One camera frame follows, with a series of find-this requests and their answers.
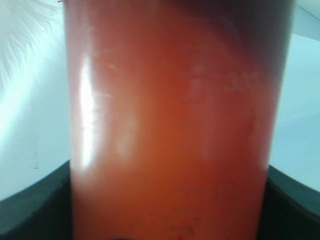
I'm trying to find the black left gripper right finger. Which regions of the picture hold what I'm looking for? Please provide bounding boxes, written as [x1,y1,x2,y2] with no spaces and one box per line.
[259,166,320,240]

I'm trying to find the red sauce squeeze bottle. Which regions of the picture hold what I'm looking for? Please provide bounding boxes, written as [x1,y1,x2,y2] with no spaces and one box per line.
[63,0,296,240]

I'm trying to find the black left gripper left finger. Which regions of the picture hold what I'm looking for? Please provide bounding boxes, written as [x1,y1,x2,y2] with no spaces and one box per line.
[0,162,73,240]

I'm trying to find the white paper backdrop sheet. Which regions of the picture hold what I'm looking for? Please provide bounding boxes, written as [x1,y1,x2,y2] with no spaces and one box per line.
[0,0,71,199]

